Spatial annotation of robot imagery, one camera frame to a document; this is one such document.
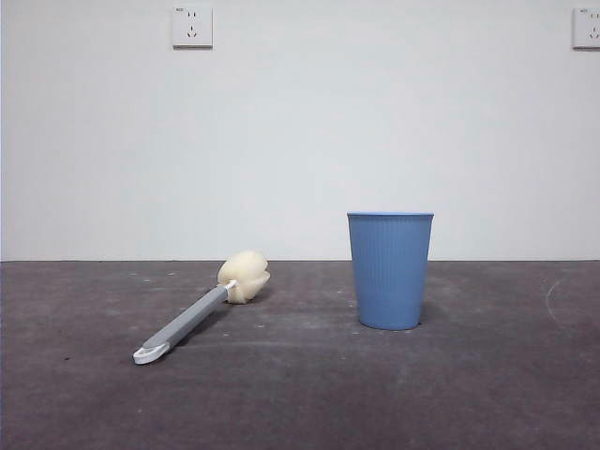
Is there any blue ribbed plastic cup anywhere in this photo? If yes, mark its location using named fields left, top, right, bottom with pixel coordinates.
left=346, top=210, right=437, bottom=332

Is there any sponge cup brush grey handle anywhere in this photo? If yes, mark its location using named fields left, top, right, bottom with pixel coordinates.
left=131, top=249, right=272, bottom=367

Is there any white wall socket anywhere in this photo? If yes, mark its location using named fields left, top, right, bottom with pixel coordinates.
left=172, top=6, right=215, bottom=51
left=571, top=7, right=600, bottom=52

